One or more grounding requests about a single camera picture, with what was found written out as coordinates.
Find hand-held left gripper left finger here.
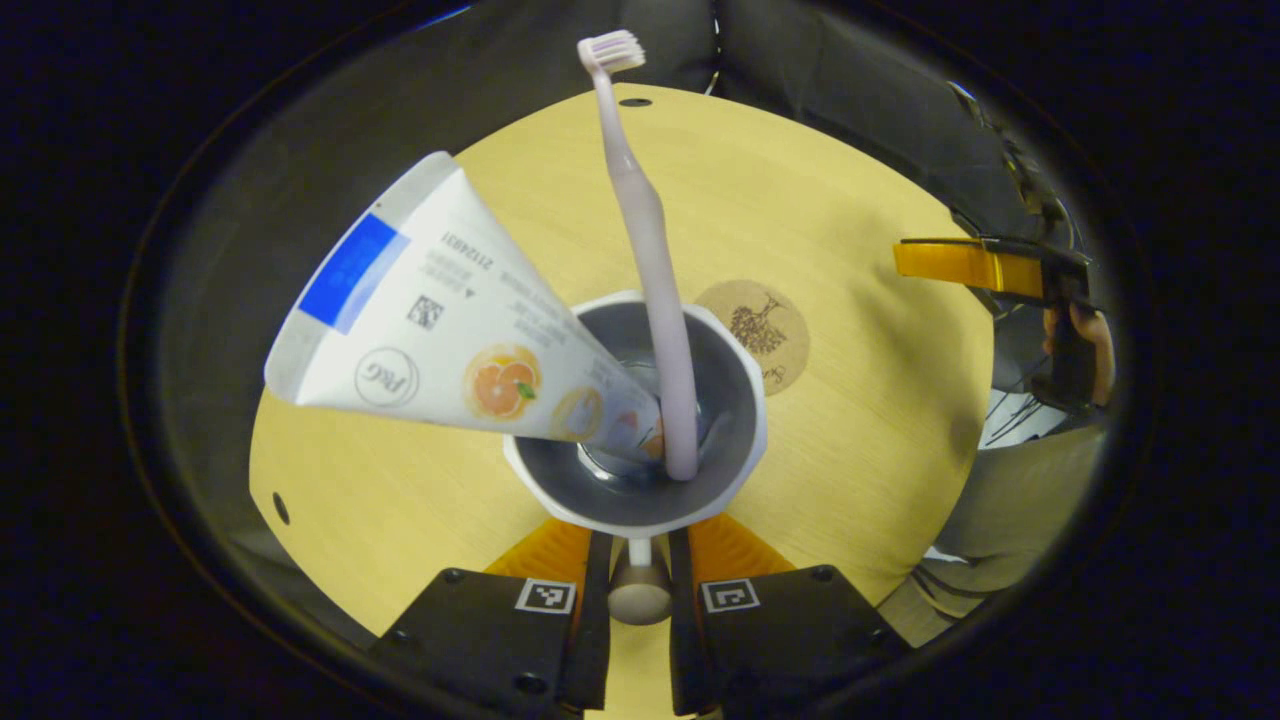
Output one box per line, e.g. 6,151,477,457
368,517,614,716

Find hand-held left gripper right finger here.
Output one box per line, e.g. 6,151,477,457
667,513,913,717

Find round brown cork coaster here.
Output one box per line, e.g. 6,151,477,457
694,279,811,397

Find white grey cup with handle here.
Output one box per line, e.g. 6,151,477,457
502,290,769,626

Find pale lilac toothbrush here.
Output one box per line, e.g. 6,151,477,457
577,29,701,483

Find white toothpaste tube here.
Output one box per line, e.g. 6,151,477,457
263,151,666,463

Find person's white printed shirt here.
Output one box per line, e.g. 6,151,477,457
980,388,1066,448

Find person's grey trousers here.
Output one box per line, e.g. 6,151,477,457
880,420,1111,646

